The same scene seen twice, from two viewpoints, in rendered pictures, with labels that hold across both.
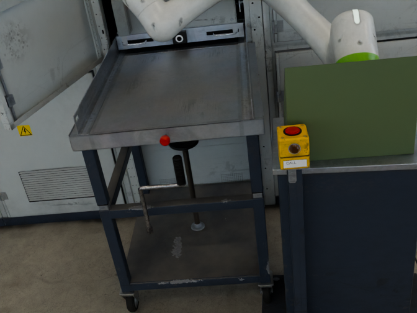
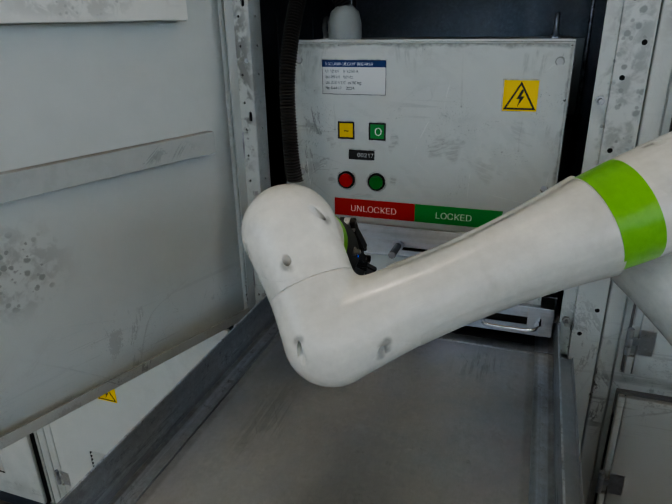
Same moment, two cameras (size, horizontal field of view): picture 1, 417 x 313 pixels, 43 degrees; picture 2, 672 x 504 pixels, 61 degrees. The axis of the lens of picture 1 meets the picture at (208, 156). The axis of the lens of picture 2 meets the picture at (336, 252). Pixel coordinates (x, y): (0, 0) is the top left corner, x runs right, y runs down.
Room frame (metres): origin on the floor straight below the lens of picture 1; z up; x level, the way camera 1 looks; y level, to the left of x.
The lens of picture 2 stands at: (1.16, -0.04, 1.43)
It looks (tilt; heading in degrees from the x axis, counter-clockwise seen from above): 22 degrees down; 13
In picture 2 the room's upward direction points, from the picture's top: 1 degrees counter-clockwise
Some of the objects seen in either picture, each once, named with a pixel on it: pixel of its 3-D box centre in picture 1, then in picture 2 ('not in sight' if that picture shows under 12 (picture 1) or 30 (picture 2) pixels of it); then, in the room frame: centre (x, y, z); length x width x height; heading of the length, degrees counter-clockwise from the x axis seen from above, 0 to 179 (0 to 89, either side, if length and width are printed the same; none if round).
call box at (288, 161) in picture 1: (293, 146); not in sight; (1.25, -0.23, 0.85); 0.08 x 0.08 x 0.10; 84
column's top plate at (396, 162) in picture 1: (344, 140); not in sight; (1.42, -0.43, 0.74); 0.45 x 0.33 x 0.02; 80
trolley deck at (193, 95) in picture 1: (175, 89); (356, 460); (1.82, 0.09, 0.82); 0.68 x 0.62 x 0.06; 174
